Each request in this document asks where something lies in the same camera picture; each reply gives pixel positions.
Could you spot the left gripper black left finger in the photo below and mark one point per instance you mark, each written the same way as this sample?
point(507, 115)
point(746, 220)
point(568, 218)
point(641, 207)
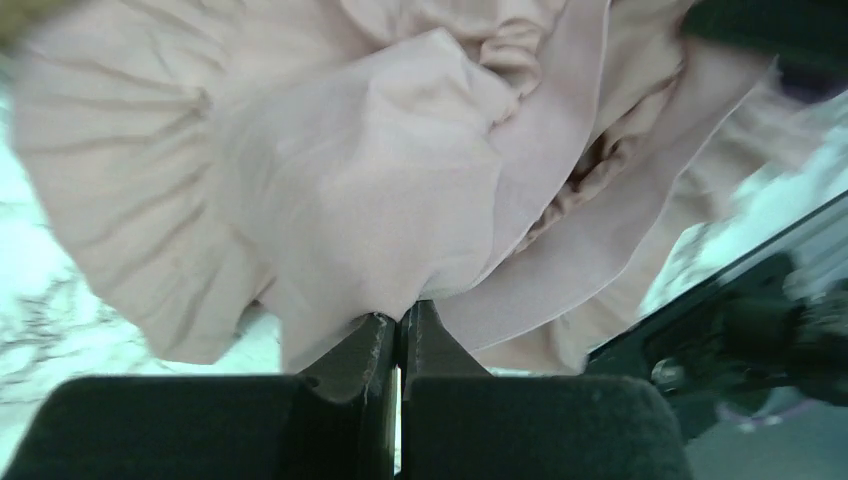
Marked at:
point(333, 420)

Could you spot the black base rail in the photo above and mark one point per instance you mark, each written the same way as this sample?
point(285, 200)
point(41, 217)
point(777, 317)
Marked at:
point(774, 319)

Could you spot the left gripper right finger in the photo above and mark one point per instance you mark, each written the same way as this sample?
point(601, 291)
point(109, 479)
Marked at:
point(461, 422)

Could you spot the pink skirt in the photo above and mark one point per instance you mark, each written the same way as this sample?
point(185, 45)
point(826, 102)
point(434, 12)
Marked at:
point(527, 165)

